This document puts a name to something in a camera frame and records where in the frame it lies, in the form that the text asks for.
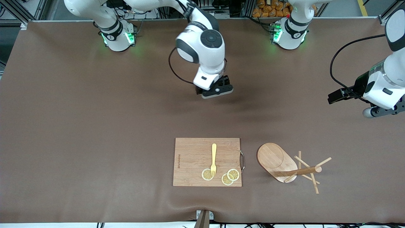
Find wooden mug tree rack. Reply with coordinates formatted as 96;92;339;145
257;142;332;194

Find grey socket strip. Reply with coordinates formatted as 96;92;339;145
209;9;231;19

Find yellow plastic fork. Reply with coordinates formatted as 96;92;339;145
210;143;217;177

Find orange snack packets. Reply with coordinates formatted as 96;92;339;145
252;0;317;18

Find white power strip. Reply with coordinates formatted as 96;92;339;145
122;6;160;19

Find large table cover mat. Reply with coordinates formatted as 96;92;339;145
0;17;405;224

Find metal table edge clamp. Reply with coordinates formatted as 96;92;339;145
194;210;214;228

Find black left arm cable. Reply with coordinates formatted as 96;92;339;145
330;34;387;103

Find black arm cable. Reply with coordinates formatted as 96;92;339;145
168;47;203;85
330;34;387;103

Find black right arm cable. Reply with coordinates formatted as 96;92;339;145
168;47;203;85

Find bamboo cutting board metal handle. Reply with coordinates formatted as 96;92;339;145
173;137;246;187

